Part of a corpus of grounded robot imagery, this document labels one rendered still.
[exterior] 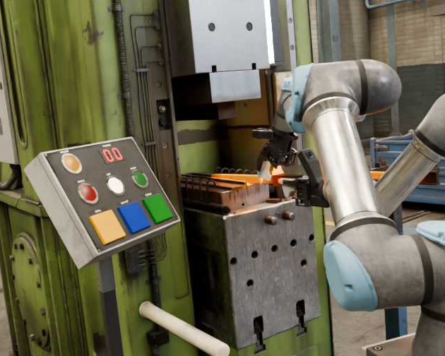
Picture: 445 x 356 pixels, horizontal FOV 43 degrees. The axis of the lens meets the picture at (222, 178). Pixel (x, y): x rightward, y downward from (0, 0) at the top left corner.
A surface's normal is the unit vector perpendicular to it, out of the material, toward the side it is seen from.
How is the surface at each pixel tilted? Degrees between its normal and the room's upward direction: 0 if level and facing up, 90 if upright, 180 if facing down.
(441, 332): 72
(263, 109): 90
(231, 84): 90
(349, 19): 89
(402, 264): 60
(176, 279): 90
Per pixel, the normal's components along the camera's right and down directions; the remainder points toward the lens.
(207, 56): 0.57, 0.07
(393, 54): -0.82, 0.16
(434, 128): -0.53, -0.16
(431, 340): -0.83, -0.14
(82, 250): -0.50, 0.18
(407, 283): 0.03, 0.14
